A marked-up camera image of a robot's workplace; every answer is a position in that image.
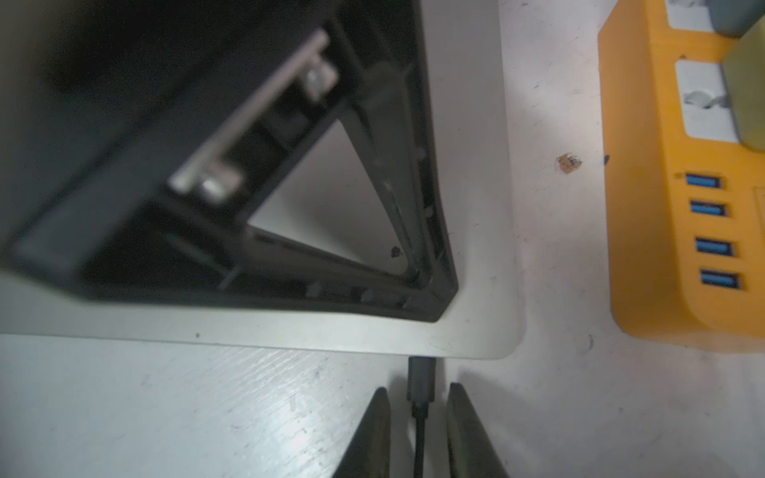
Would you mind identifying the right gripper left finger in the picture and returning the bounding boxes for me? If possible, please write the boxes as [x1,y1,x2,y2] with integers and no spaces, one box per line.
[333,388,392,478]

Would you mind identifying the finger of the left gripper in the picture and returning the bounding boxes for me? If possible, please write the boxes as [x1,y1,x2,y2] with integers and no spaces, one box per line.
[1,1,458,323]

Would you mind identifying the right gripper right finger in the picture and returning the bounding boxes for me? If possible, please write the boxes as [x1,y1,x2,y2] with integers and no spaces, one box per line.
[446,382,509,478]

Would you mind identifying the black teal charger cable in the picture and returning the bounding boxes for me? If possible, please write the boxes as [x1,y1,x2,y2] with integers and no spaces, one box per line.
[406,355,437,478]

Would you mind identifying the teal charger adapter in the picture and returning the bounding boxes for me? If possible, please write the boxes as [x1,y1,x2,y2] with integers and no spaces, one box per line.
[707,0,764,38]

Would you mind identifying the left silver laptop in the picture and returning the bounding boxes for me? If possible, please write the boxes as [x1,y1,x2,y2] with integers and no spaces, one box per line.
[1,1,524,360]

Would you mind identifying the yellow charger adapter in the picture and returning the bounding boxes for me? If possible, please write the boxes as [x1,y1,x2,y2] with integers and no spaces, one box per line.
[722,26,764,153]

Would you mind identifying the small orange crumb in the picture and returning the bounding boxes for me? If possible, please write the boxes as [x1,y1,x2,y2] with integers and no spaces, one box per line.
[556,153,583,174]

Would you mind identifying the orange power strip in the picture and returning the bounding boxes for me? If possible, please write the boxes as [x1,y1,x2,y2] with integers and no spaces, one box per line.
[598,1,764,354]

